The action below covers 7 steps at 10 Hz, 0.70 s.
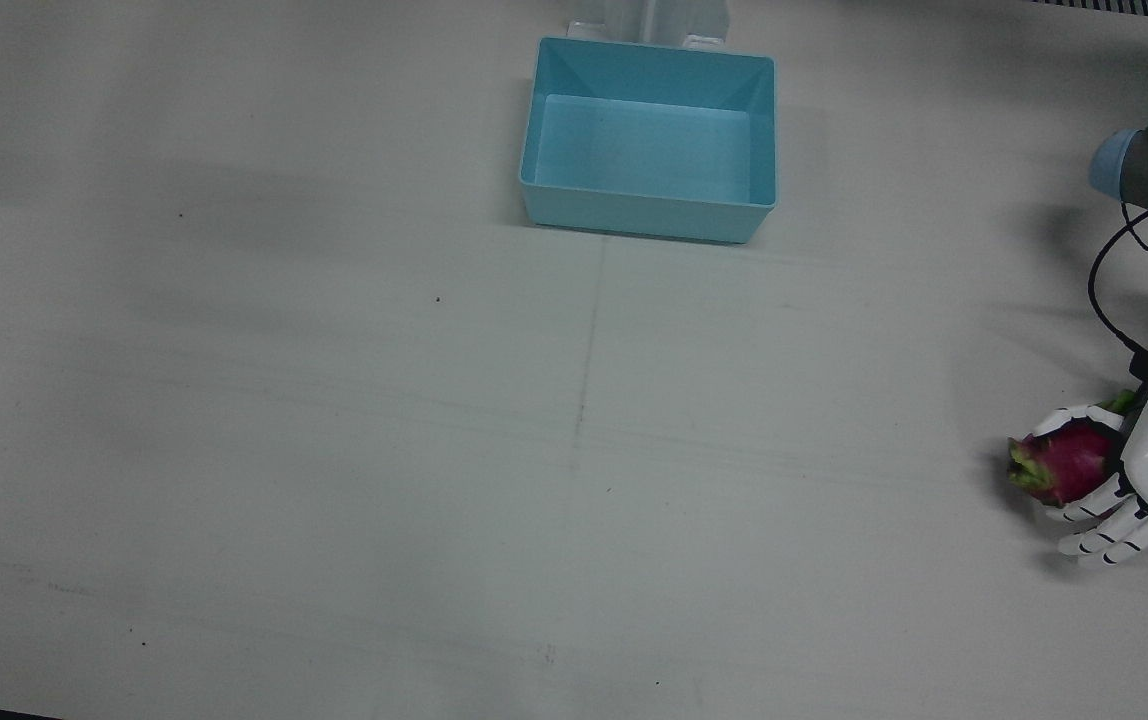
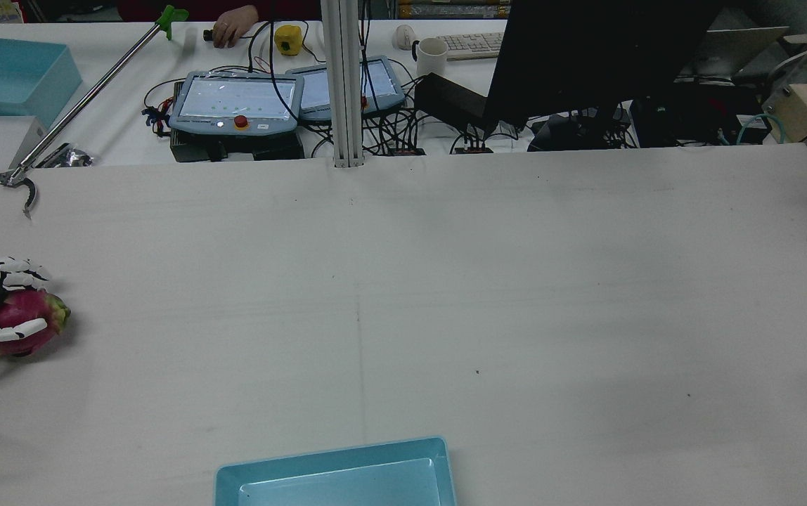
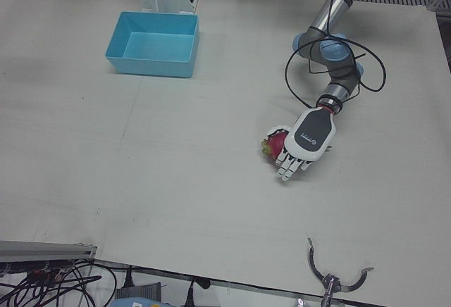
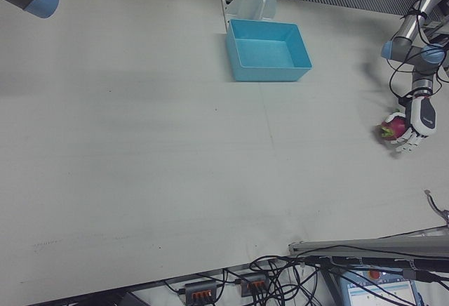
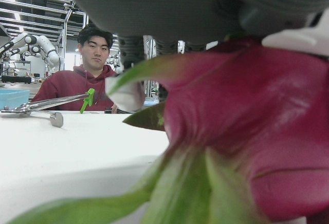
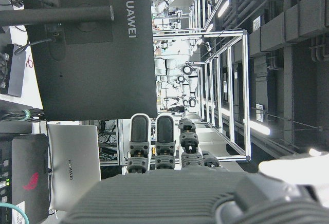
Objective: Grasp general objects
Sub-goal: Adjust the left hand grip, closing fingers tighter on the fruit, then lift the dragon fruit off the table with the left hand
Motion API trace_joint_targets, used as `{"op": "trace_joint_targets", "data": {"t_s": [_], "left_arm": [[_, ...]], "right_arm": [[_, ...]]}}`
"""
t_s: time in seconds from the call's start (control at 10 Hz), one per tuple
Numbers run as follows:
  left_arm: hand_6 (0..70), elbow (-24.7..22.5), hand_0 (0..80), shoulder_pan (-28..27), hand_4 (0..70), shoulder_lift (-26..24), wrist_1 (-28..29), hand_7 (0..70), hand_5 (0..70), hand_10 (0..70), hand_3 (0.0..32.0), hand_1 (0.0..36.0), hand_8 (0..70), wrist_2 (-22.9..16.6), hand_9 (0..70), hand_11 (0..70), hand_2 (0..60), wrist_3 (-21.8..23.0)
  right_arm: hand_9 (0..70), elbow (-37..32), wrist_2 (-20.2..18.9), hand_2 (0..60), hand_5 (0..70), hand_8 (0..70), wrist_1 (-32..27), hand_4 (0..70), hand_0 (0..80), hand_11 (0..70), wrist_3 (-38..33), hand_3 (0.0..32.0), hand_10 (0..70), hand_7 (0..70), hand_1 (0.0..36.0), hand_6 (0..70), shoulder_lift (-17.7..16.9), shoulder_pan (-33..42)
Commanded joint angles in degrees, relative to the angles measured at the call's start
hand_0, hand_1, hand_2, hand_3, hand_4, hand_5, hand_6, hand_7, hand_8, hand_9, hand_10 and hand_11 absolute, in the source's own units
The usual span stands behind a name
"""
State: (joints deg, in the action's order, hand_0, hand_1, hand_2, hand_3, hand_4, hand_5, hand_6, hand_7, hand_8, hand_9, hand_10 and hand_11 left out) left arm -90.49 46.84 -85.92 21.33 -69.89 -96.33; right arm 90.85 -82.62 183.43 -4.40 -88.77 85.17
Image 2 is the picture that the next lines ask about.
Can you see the pink dragon fruit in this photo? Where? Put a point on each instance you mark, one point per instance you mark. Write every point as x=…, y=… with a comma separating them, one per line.
x=31, y=308

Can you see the small white box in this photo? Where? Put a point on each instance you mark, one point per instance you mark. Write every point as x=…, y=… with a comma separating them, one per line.
x=29, y=137

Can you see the clear plastic bag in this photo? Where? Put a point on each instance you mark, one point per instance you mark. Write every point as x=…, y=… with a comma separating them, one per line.
x=69, y=156

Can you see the light blue plastic bin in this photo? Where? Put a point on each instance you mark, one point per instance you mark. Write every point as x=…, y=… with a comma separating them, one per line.
x=10, y=77
x=340, y=478

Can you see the metal reacher grabber tool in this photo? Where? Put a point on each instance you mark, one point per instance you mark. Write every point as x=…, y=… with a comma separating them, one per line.
x=87, y=95

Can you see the black box under pendant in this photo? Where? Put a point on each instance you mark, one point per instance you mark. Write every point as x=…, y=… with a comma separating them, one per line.
x=235, y=147

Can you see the teach pendant with red button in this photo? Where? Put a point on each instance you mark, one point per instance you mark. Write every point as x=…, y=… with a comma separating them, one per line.
x=235, y=102

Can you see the person's bare hand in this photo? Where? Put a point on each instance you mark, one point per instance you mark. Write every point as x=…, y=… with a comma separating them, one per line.
x=233, y=28

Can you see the yellow emergency stop box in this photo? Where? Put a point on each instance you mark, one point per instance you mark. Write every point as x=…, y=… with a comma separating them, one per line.
x=289, y=40

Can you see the grey blue teach pendant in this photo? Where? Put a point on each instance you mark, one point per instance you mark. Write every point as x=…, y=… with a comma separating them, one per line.
x=382, y=84

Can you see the white computer mouse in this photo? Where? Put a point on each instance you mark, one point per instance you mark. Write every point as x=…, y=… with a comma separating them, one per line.
x=403, y=36

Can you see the black power adapter box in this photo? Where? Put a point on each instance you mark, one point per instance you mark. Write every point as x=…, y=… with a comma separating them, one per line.
x=449, y=98

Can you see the white mug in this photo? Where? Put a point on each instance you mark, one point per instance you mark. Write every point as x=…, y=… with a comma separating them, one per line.
x=433, y=57

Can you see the white keyboard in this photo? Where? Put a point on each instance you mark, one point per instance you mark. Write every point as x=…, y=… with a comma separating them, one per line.
x=474, y=45

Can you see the black Huawei monitor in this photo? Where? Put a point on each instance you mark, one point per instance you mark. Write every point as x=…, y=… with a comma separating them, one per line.
x=586, y=56

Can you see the black computer with red logo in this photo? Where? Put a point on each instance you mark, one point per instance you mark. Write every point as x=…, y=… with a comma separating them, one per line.
x=692, y=119

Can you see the wooden block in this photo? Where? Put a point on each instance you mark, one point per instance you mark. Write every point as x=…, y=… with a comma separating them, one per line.
x=801, y=111

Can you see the aluminium profile post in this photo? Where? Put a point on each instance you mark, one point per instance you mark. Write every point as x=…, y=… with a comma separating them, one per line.
x=344, y=84

